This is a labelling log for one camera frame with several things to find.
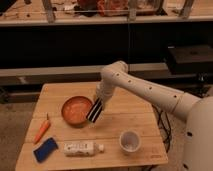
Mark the white plastic bottle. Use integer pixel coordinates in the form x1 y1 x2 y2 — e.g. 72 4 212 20
64 141 105 156

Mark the blue eraser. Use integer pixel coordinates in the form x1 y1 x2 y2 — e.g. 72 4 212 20
33 138 58 163

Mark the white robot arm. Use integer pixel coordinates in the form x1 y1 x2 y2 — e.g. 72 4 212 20
86 61 213 171

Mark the orange bowl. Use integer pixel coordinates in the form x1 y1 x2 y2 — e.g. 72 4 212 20
61 96 93 126

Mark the black box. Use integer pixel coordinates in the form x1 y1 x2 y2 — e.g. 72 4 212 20
165 45 213 74

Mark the white paper cup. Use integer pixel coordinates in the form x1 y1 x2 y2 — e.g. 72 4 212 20
119 130 141 155

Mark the black striped gripper finger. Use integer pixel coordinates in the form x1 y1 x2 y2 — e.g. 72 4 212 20
91 102 102 123
86 99 98 121

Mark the wooden table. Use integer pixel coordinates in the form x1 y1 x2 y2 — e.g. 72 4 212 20
15 82 168 171

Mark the long wooden shelf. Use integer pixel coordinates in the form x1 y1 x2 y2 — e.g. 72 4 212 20
0 0 213 27

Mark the orange carrot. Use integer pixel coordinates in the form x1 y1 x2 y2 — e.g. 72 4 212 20
33 116 51 144

